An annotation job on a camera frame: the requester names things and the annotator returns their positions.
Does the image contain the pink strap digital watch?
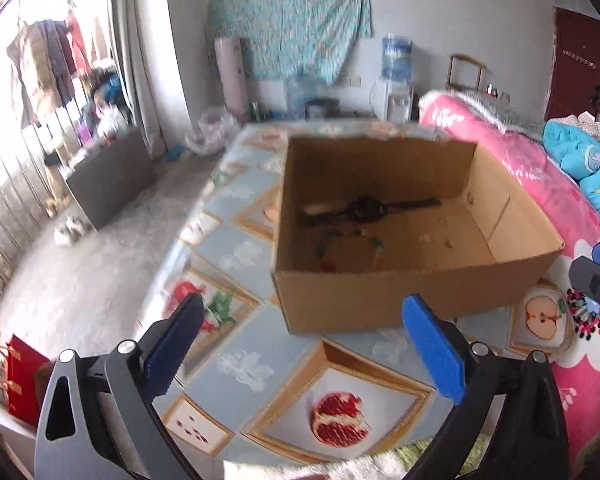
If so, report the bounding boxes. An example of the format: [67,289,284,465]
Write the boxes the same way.
[297,195,442,226]

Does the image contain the multicolour bead bracelet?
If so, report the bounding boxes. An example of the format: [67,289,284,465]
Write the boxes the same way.
[315,228,386,273]

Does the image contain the pink floral blanket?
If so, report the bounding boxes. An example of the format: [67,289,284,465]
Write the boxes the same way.
[418,89,600,466]

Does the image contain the red paper bag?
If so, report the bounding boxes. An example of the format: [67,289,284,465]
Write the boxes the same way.
[0,335,50,427]

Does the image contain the blue quilt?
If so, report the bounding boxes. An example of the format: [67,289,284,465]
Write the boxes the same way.
[542,119,600,215]

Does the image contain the fruit pattern tablecloth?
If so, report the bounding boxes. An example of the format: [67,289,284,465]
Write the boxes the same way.
[137,120,573,465]

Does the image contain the dark red door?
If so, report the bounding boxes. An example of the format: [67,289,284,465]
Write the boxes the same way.
[545,8,600,120]

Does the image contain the grey cabinet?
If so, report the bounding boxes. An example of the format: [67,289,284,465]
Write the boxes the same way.
[65,127,157,230]

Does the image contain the wooden chair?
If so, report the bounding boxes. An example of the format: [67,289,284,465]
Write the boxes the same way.
[445,53,486,91]

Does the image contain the brown cardboard box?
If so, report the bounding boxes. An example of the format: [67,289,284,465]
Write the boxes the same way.
[272,136,565,335]

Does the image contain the white water dispenser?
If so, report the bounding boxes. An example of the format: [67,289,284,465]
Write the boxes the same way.
[370,78,415,124]

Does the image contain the blue water bottle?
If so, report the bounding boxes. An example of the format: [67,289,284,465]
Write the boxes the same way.
[381,35,413,82]

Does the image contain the white plastic bag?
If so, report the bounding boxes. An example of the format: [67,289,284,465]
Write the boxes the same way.
[184,107,242,156]

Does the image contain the grey curtain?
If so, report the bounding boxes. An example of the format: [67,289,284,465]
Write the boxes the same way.
[108,0,192,158]

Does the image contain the hanging clothes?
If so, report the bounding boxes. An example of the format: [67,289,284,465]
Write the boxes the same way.
[6,14,91,129]

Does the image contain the pink rolled mat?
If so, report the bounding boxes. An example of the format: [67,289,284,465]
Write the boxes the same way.
[214,37,250,122]

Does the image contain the teal floral wall cloth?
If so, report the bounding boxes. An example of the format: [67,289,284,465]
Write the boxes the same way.
[206,0,373,86]

